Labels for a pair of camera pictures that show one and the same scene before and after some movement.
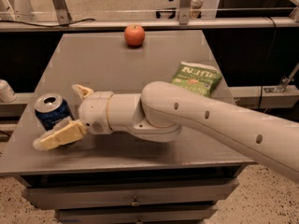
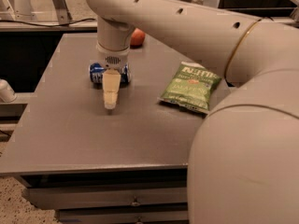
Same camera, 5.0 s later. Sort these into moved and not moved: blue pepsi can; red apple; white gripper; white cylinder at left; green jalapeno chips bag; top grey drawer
Moved: white gripper; blue pepsi can
Not moved: top grey drawer; red apple; green jalapeno chips bag; white cylinder at left
